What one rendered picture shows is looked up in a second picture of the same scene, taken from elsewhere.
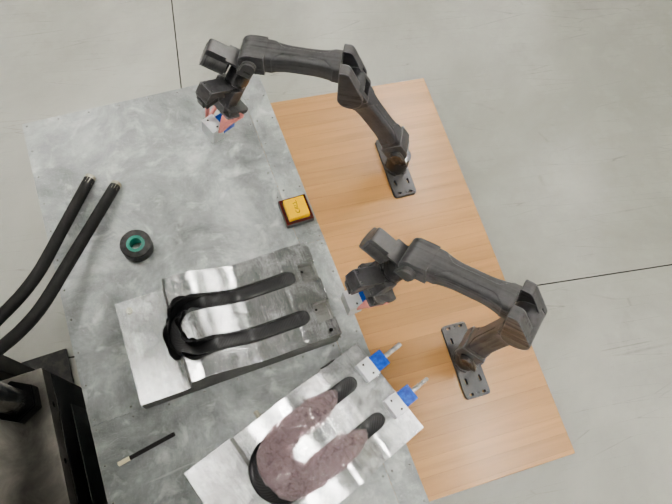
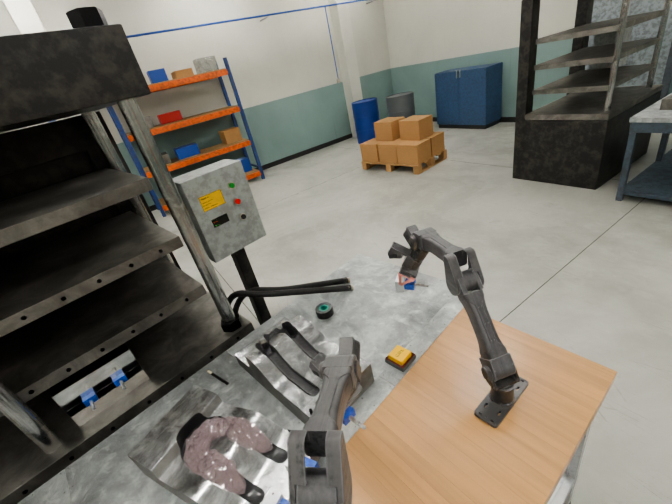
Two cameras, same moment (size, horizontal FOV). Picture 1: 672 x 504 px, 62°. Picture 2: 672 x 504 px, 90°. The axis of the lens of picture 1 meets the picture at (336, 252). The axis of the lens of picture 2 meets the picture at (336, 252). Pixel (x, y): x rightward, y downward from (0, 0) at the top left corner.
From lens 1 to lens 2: 1.01 m
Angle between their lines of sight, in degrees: 63
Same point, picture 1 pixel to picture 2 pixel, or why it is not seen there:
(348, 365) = not seen: hidden behind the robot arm
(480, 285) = (321, 401)
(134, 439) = (222, 369)
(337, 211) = (423, 382)
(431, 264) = (330, 367)
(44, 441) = (217, 342)
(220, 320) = (288, 350)
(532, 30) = not seen: outside the picture
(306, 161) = (443, 344)
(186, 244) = (340, 327)
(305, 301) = not seen: hidden behind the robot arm
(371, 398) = (275, 481)
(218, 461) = (202, 396)
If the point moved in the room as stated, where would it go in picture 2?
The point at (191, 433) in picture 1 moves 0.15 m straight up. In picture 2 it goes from (230, 391) to (215, 363)
